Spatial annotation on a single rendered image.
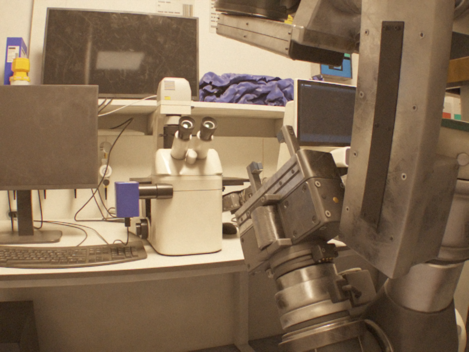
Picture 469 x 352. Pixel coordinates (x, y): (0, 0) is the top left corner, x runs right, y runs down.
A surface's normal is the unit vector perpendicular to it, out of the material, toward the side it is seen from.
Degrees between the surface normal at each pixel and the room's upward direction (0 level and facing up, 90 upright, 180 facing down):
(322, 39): 113
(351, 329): 56
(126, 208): 90
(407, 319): 85
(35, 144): 86
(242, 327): 90
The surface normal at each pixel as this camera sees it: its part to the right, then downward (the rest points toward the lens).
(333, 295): -0.87, -0.07
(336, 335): 0.01, -0.49
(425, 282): -0.51, 0.27
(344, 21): 0.26, 0.77
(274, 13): 0.57, 0.42
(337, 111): 0.37, 0.09
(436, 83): 0.37, 0.32
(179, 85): 0.36, -0.25
